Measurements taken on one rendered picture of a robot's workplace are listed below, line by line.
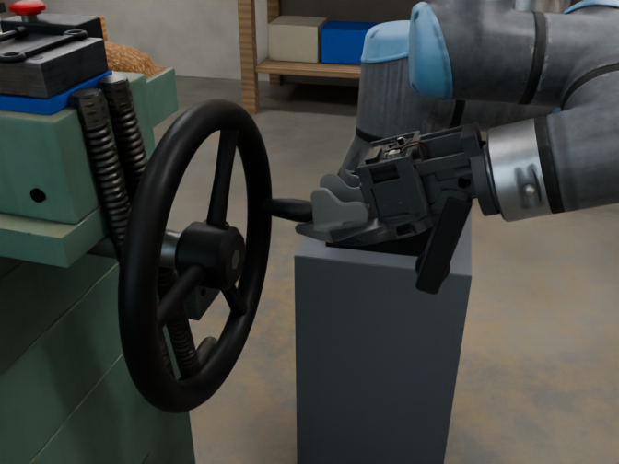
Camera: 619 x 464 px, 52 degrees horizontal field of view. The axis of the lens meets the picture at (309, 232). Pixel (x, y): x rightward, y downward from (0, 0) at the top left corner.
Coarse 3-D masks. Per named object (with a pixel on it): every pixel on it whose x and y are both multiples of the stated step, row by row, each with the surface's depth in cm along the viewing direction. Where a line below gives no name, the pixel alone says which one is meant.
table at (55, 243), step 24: (168, 72) 82; (168, 96) 83; (0, 216) 53; (24, 216) 53; (96, 216) 54; (0, 240) 52; (24, 240) 52; (48, 240) 51; (72, 240) 52; (96, 240) 55; (72, 264) 52
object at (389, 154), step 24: (408, 144) 60; (432, 144) 60; (456, 144) 59; (480, 144) 60; (360, 168) 59; (384, 168) 59; (408, 168) 58; (432, 168) 59; (456, 168) 59; (480, 168) 57; (384, 192) 61; (408, 192) 59; (432, 192) 61; (456, 192) 60; (480, 192) 57; (384, 216) 62; (408, 216) 61; (432, 216) 62
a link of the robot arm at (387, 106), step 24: (384, 24) 105; (408, 24) 104; (384, 48) 98; (408, 48) 97; (360, 72) 106; (384, 72) 100; (408, 72) 98; (360, 96) 106; (384, 96) 101; (408, 96) 100; (360, 120) 107; (384, 120) 103; (408, 120) 102; (432, 120) 103; (456, 120) 102
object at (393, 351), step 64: (320, 256) 109; (384, 256) 109; (320, 320) 115; (384, 320) 112; (448, 320) 109; (320, 384) 122; (384, 384) 119; (448, 384) 115; (320, 448) 131; (384, 448) 127
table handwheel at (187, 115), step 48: (192, 144) 49; (240, 144) 63; (144, 192) 46; (144, 240) 45; (192, 240) 57; (240, 240) 59; (144, 288) 46; (192, 288) 54; (240, 288) 70; (144, 336) 47; (240, 336) 68; (144, 384) 49; (192, 384) 58
